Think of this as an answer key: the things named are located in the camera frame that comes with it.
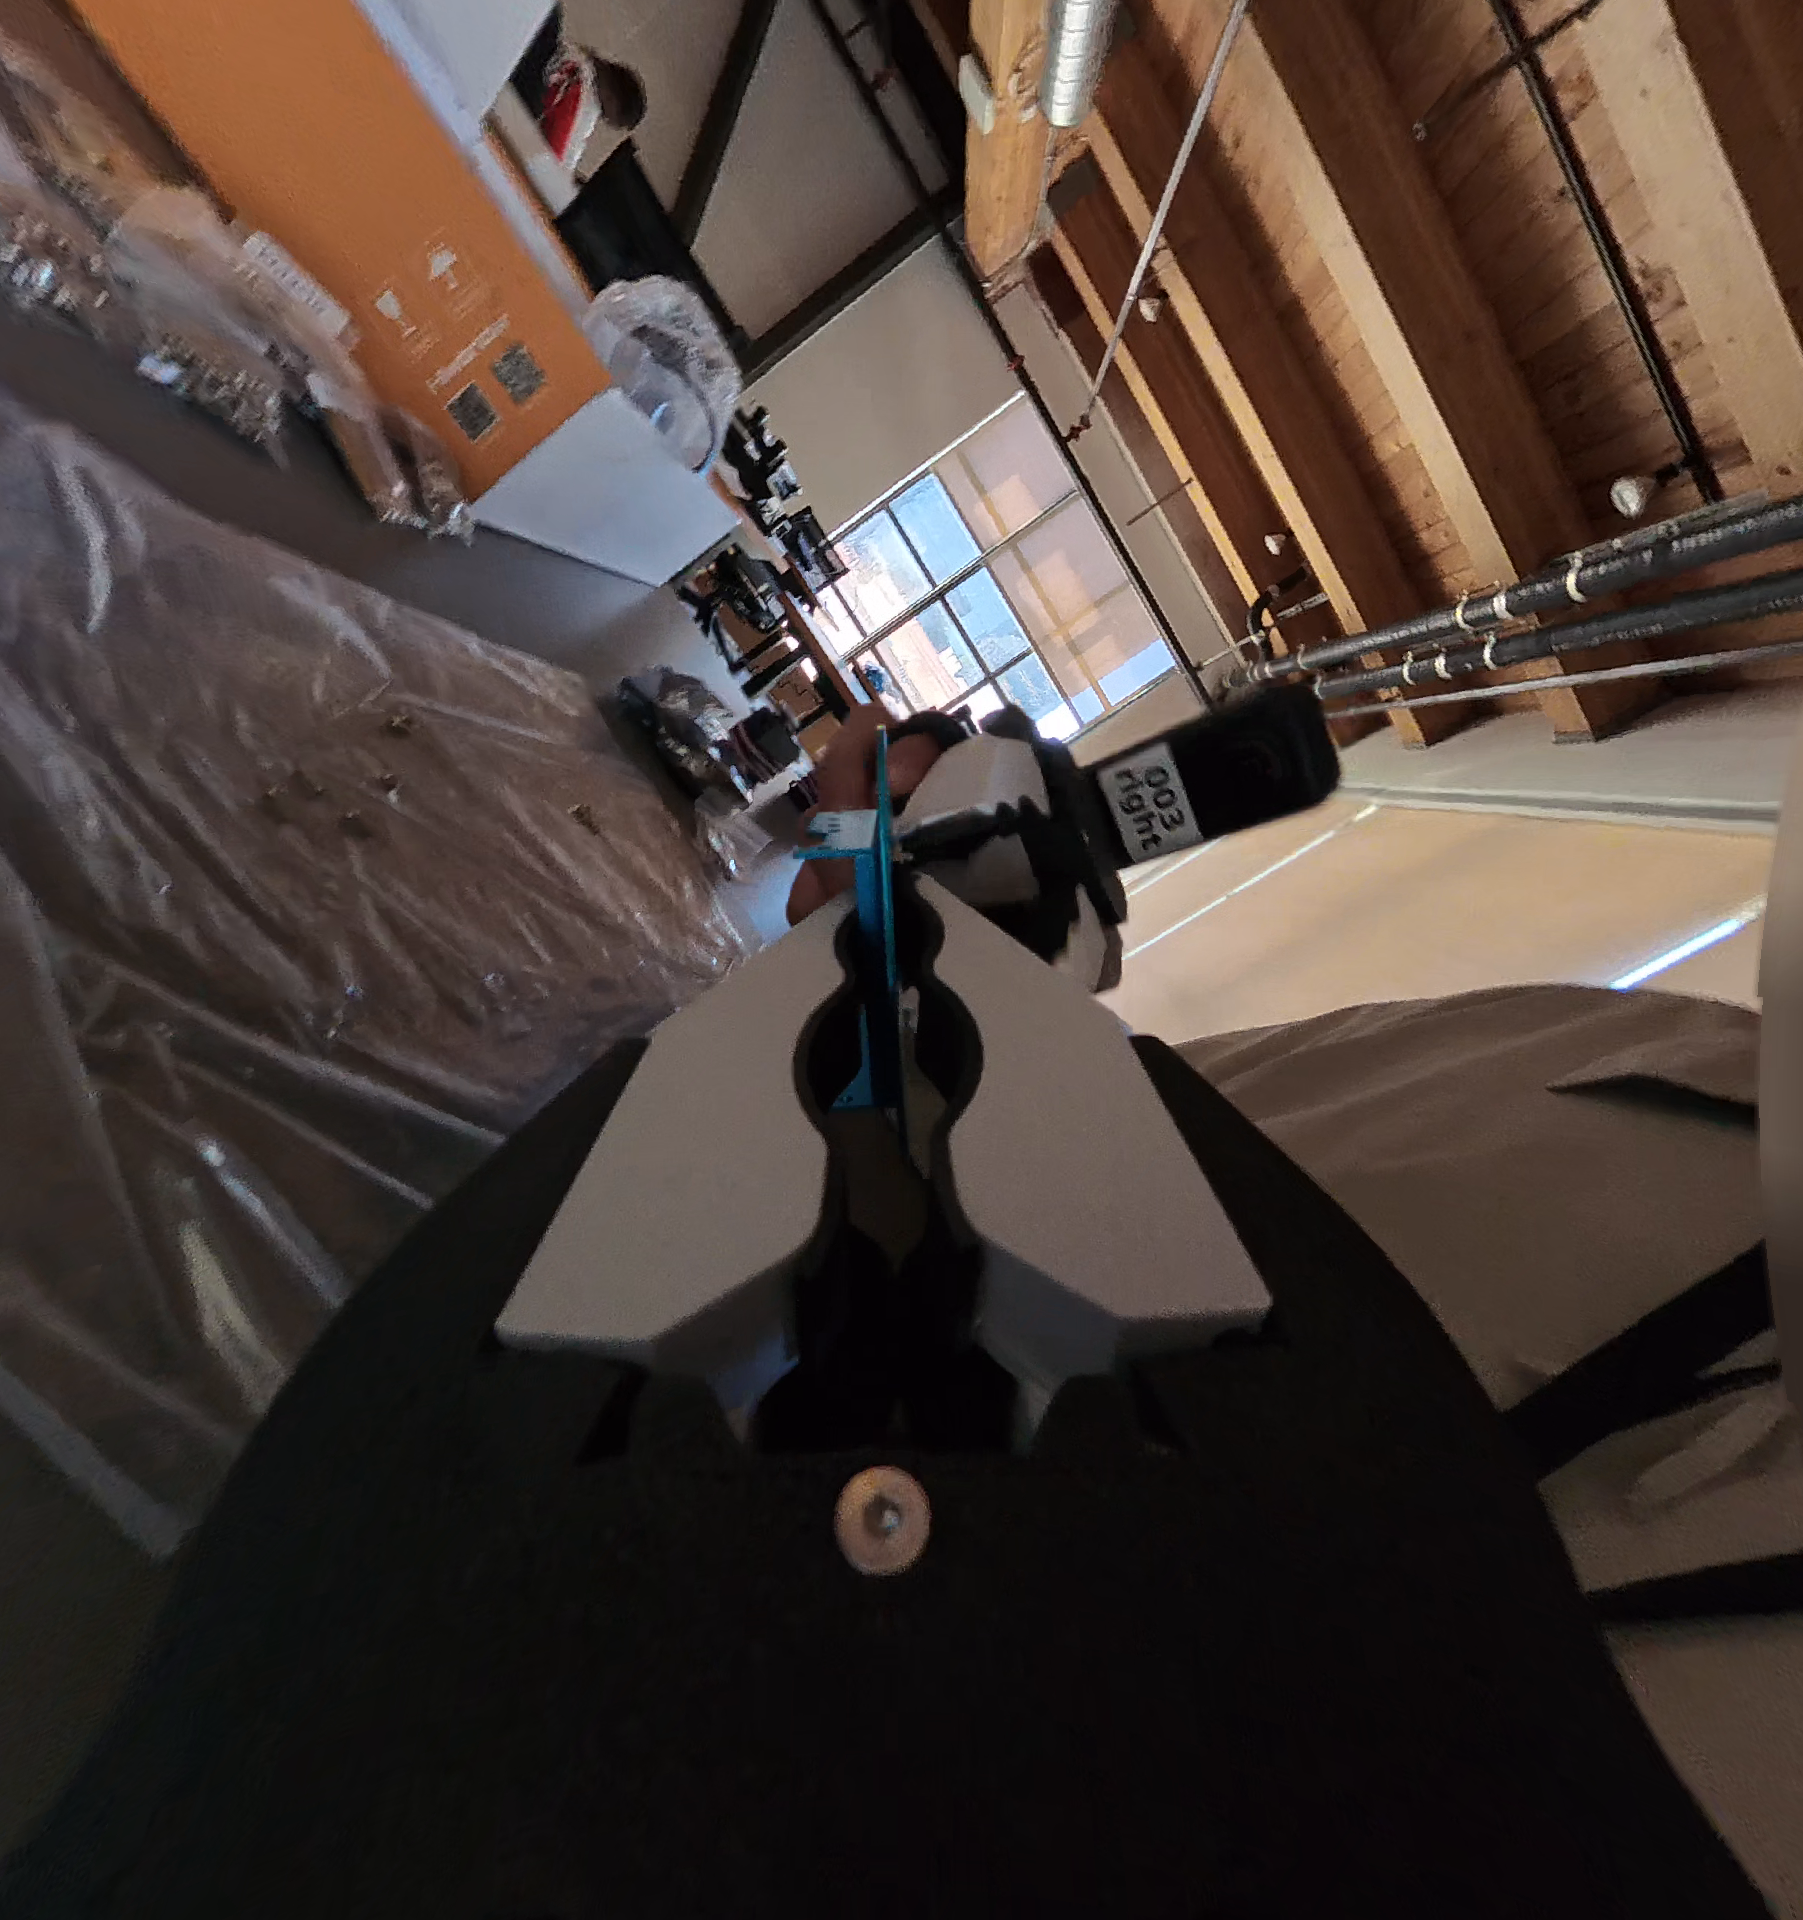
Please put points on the orange and white cardboard box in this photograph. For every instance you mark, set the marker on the orange and white cardboard box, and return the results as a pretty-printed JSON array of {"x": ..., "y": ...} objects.
[{"x": 318, "y": 181}]

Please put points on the person's right hand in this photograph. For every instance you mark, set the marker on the person's right hand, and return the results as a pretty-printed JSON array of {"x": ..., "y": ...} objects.
[{"x": 850, "y": 780}]

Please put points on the pile of screw bags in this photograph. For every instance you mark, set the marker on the pile of screw bags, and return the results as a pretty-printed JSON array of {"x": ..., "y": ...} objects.
[{"x": 182, "y": 361}]

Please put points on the large grid window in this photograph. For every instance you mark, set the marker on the large grid window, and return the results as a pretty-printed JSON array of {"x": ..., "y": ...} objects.
[{"x": 993, "y": 586}]

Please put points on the workbench with dark equipment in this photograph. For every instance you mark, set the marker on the workbench with dark equipment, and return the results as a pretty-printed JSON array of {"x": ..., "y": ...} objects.
[{"x": 759, "y": 450}]

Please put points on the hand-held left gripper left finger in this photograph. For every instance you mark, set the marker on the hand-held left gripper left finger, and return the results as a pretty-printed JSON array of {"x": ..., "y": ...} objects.
[{"x": 675, "y": 1185}]

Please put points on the silver spiral air duct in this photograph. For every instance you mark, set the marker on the silver spiral air duct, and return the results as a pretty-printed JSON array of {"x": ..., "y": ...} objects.
[{"x": 1080, "y": 61}]

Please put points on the bag of dark servo parts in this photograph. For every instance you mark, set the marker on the bag of dark servo parts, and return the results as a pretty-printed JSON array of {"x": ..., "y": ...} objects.
[{"x": 675, "y": 720}]

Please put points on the black insulated ceiling pipe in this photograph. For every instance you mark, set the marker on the black insulated ceiling pipe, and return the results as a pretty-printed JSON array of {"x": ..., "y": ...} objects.
[
  {"x": 1668, "y": 559},
  {"x": 1668, "y": 629}
]

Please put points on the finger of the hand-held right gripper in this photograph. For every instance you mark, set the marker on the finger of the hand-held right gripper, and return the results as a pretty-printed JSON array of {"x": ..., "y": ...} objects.
[
  {"x": 1015, "y": 868},
  {"x": 993, "y": 780}
]

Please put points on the bubble wrap bundle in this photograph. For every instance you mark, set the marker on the bubble wrap bundle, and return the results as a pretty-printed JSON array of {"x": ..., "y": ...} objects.
[{"x": 661, "y": 345}]

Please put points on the grey desk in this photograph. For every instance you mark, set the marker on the grey desk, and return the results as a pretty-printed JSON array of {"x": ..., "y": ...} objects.
[{"x": 542, "y": 586}]

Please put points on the clear plastic bag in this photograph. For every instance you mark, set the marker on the clear plastic bag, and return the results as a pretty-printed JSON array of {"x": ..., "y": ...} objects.
[{"x": 166, "y": 901}]

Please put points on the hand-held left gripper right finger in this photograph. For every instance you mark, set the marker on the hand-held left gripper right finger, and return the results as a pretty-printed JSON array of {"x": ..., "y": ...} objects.
[{"x": 1095, "y": 1185}]

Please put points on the small screws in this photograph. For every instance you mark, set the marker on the small screws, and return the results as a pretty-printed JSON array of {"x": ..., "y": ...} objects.
[{"x": 301, "y": 795}]

